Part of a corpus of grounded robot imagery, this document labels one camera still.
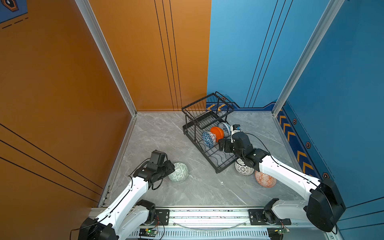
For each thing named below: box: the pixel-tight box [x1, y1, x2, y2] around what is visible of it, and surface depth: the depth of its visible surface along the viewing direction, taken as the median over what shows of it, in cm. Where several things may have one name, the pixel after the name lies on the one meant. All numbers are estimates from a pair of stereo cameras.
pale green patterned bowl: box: [168, 162, 189, 183], surface depth 89 cm
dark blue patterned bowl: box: [202, 131, 217, 149], surface depth 101 cm
